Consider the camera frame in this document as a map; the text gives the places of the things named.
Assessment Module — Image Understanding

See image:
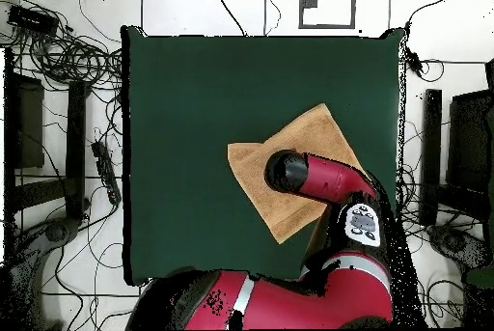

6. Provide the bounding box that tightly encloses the dark cabinet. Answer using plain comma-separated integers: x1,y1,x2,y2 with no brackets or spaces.
445,89,494,193

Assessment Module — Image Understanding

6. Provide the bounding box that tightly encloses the grey stand foot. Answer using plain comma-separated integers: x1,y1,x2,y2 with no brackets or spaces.
7,217,82,330
425,224,493,270

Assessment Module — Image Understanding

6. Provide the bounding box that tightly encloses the black electronics box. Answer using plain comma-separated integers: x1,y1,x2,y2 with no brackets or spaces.
7,4,60,37

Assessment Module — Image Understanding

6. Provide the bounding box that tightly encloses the black upright bar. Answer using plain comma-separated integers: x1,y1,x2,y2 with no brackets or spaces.
65,80,88,220
419,88,444,227

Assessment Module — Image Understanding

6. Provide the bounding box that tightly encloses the tangled black cable bundle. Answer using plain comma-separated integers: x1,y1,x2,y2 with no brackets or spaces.
0,0,124,93

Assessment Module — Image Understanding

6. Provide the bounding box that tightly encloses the black power adapter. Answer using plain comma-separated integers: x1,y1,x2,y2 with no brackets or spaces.
404,46,425,79

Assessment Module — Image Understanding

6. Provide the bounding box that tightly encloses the orange terry towel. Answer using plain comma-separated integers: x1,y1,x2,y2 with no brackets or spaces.
226,102,366,246

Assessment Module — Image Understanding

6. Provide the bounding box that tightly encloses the black power strip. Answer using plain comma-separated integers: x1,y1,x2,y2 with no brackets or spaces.
91,140,123,207

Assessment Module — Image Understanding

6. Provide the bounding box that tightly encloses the dark green tablecloth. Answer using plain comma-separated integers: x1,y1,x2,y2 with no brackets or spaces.
120,24,406,287

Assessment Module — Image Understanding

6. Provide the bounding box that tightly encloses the dark brown box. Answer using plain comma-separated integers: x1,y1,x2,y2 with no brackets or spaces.
14,72,46,170

